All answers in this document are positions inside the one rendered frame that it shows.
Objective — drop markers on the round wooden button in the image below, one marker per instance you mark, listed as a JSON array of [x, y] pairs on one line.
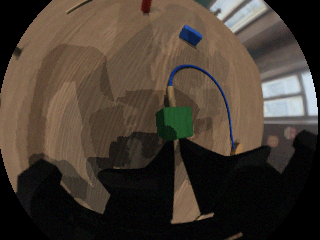
[[237, 150]]

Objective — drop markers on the red block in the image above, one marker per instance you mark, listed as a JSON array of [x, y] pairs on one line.
[[146, 5]]

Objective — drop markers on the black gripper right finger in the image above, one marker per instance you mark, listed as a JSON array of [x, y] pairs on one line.
[[209, 172]]

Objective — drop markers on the blue block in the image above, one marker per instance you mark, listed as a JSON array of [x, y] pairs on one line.
[[189, 34]]

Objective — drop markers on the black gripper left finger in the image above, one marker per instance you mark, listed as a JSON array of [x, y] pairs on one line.
[[155, 180]]

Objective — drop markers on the short wooden cylinder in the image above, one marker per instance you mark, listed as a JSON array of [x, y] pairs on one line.
[[17, 52]]

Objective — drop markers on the green block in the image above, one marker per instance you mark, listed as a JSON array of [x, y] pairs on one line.
[[174, 123]]

